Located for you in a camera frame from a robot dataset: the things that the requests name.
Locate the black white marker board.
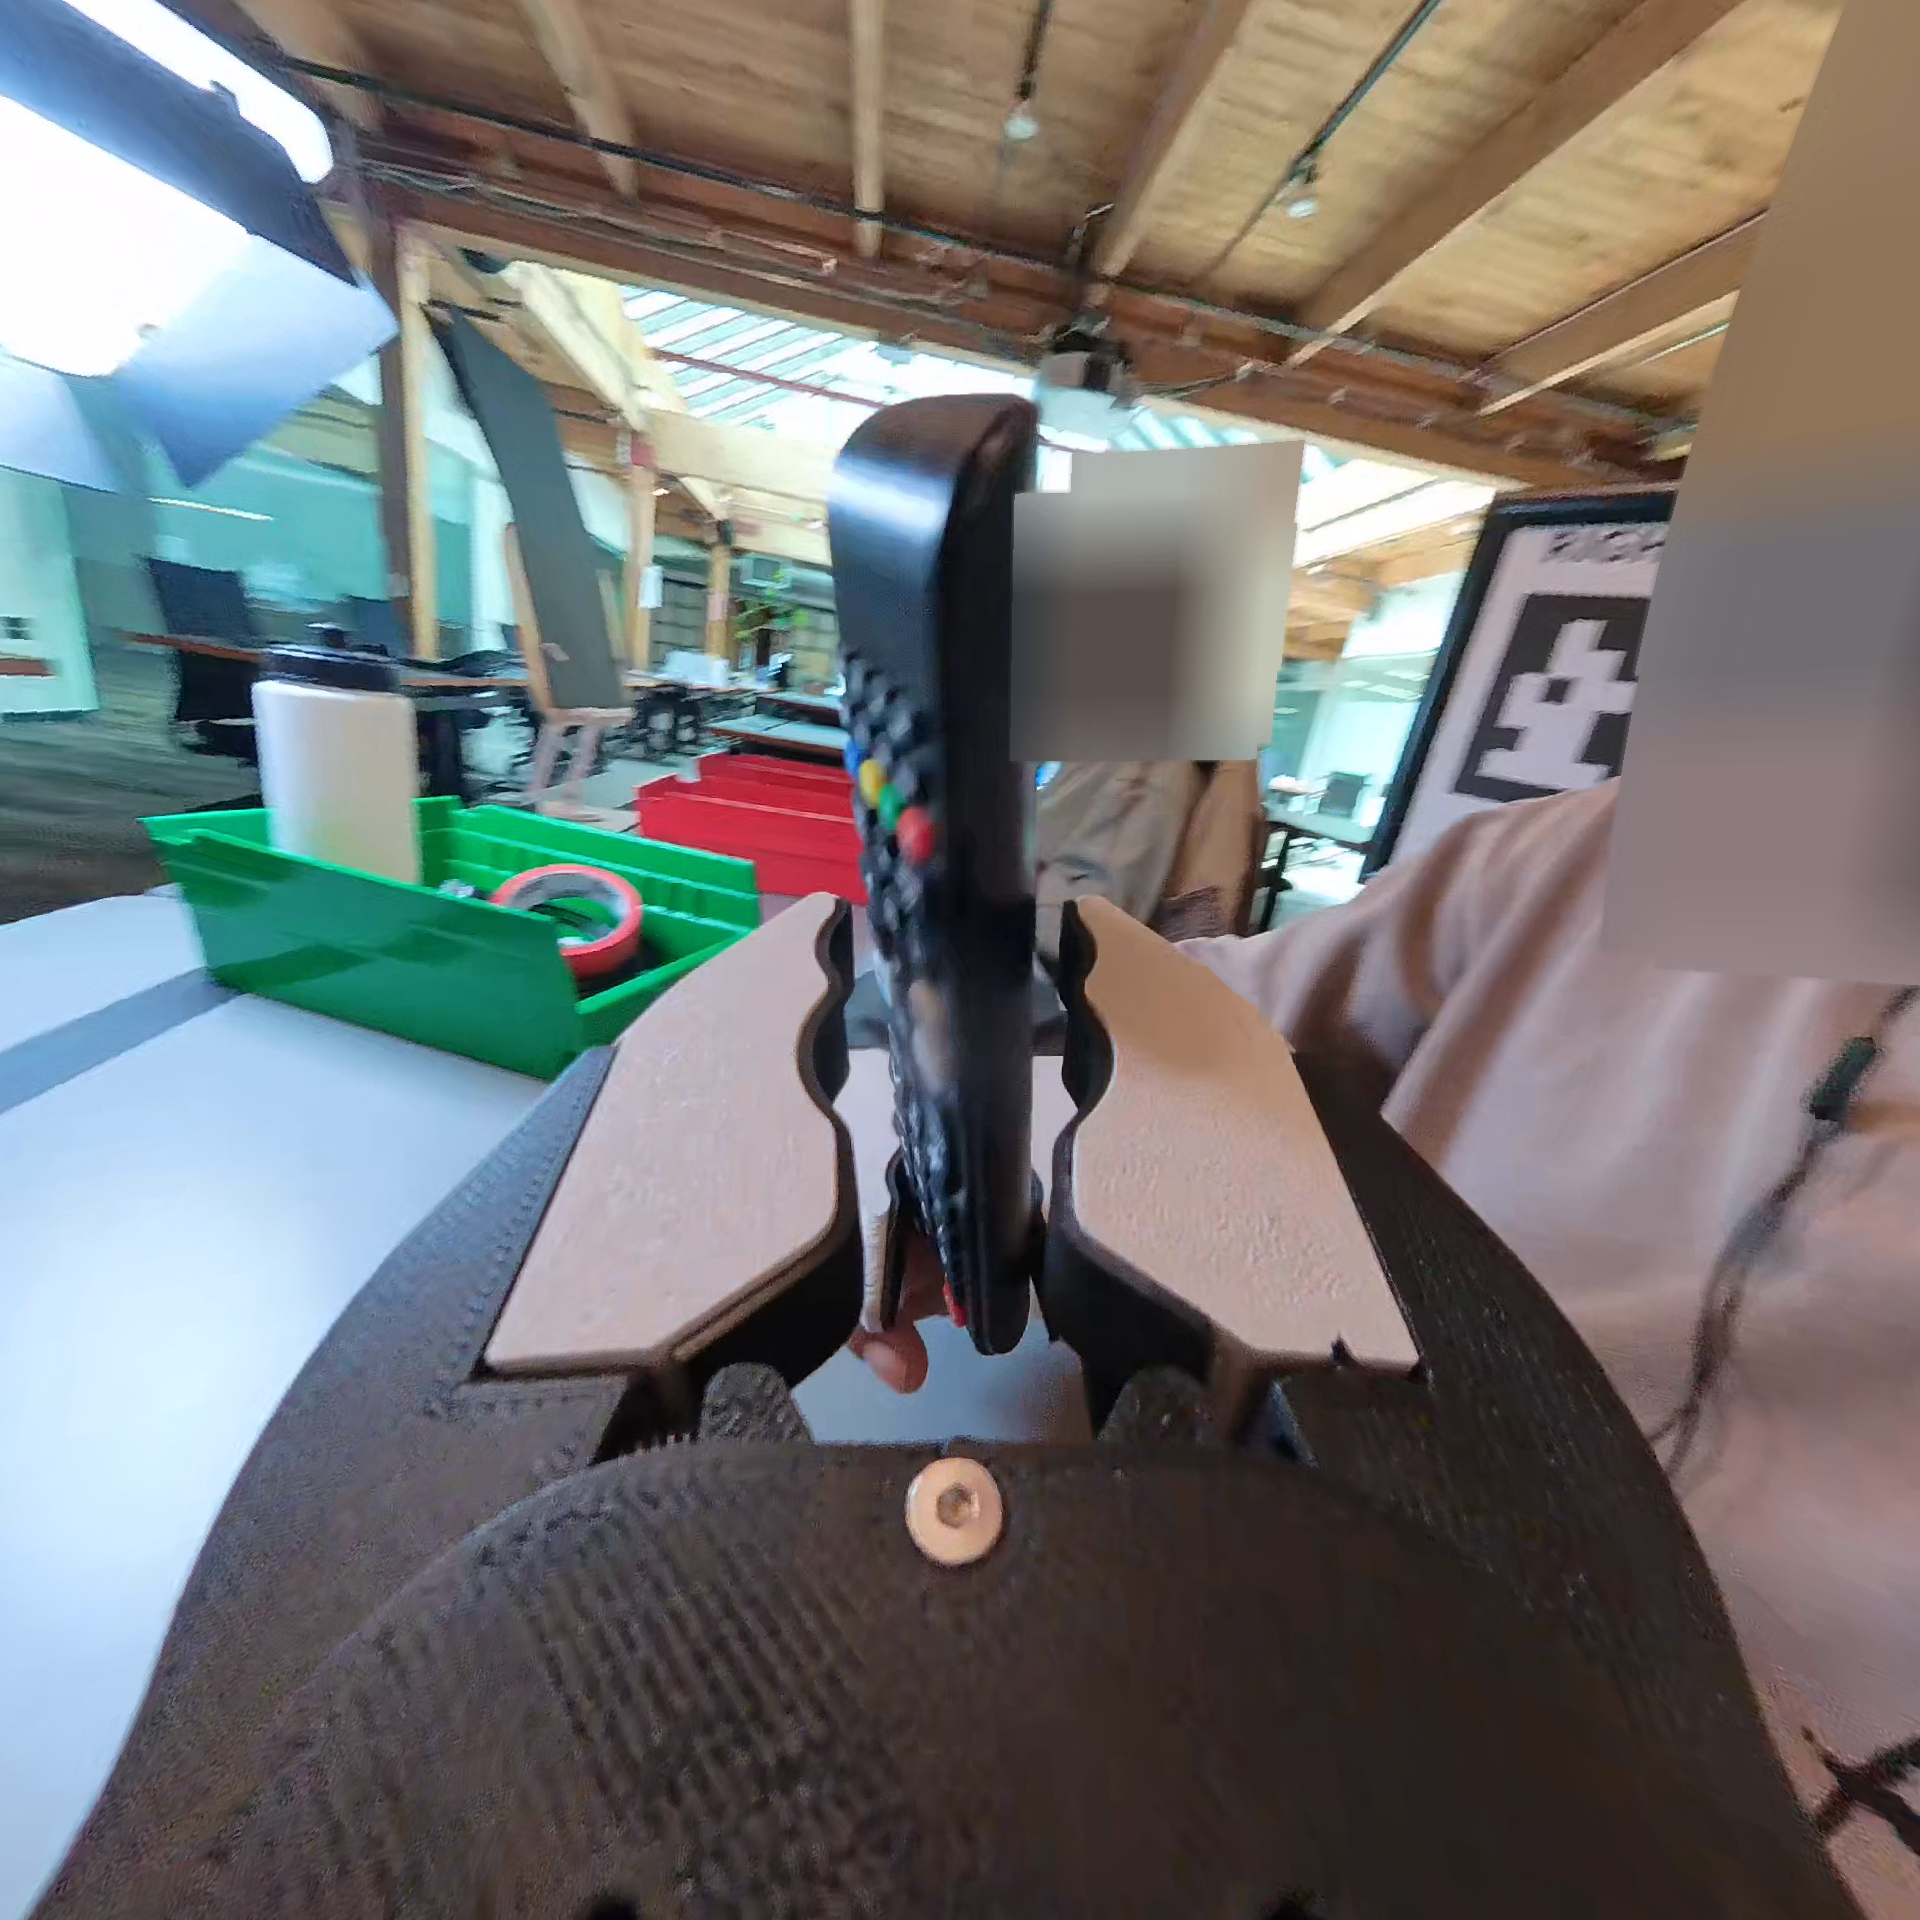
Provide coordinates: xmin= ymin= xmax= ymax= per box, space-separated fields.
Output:
xmin=1359 ymin=486 xmax=1683 ymax=886

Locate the red tape roll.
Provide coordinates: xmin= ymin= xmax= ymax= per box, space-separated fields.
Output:
xmin=493 ymin=866 xmax=647 ymax=981

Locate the thin black cable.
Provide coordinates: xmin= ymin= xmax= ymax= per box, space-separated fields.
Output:
xmin=1652 ymin=989 xmax=1920 ymax=1480

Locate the white junction box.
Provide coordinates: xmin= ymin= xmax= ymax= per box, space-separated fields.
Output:
xmin=1035 ymin=338 xmax=1143 ymax=447

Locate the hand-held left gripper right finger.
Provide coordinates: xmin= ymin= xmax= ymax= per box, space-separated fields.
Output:
xmin=1040 ymin=897 xmax=1424 ymax=1436

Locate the red plastic bin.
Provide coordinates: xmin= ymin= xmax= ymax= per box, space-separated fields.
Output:
xmin=636 ymin=750 xmax=873 ymax=907

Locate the person's left hand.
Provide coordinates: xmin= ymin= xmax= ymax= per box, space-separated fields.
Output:
xmin=843 ymin=1202 xmax=938 ymax=1396

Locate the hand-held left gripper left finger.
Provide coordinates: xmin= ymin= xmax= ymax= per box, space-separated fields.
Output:
xmin=481 ymin=893 xmax=865 ymax=1425

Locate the white water bottle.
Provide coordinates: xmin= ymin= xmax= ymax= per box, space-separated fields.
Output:
xmin=253 ymin=643 xmax=419 ymax=886

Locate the green plastic bin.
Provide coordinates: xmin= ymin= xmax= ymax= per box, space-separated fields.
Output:
xmin=140 ymin=796 xmax=759 ymax=1081

